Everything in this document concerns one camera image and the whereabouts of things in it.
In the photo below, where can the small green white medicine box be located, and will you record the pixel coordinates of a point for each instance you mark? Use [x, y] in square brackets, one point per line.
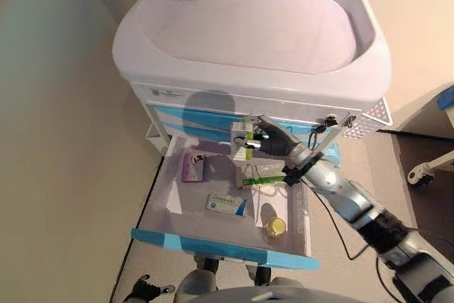
[241, 154]

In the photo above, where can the bed caster wheel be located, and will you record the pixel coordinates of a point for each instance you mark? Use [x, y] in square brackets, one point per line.
[420, 177]

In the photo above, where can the purple white medicine box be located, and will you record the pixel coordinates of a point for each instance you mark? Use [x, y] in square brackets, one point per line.
[193, 168]

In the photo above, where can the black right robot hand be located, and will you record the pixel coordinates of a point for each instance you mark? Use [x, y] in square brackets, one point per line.
[278, 143]

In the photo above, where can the black cart keys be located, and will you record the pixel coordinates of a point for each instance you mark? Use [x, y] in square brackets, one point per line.
[327, 122]

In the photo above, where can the blue bed clip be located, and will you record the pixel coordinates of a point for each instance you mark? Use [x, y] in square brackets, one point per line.
[446, 99]

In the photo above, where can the blue white cart drawer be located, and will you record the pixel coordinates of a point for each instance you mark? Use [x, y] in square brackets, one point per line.
[220, 232]
[177, 132]
[170, 113]

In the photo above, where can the white bin blue lid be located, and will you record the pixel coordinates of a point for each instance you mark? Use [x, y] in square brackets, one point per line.
[333, 155]

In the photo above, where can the white cart locking bar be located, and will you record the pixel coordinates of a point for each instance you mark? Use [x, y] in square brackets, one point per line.
[330, 140]

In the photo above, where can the grey robot torso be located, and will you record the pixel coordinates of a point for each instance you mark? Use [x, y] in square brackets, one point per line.
[283, 296]

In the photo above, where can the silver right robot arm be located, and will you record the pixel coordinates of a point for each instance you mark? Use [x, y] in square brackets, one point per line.
[354, 200]

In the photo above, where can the clear bottle yellow capsules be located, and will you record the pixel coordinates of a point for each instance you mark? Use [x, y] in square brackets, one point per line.
[274, 227]

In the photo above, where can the long green white medicine box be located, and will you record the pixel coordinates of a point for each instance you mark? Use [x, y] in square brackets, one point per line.
[259, 179]

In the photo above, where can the white hospital bed frame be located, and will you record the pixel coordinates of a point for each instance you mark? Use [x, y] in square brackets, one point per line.
[432, 164]

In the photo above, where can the silver cart latch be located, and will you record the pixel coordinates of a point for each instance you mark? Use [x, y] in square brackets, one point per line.
[351, 121]

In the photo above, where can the white perforated basket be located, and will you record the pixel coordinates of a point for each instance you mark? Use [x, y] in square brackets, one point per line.
[372, 120]

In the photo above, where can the white cart side bin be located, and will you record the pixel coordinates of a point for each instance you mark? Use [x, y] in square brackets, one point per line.
[155, 136]

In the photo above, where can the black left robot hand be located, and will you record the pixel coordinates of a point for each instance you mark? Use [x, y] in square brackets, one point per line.
[149, 290]

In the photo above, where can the blue white medicine box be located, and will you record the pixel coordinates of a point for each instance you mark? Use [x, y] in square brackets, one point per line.
[223, 205]

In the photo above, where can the cart label sticker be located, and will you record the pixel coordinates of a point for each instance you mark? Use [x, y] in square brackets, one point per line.
[166, 93]

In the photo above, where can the white medical cart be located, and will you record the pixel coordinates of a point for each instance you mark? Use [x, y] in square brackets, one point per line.
[248, 33]

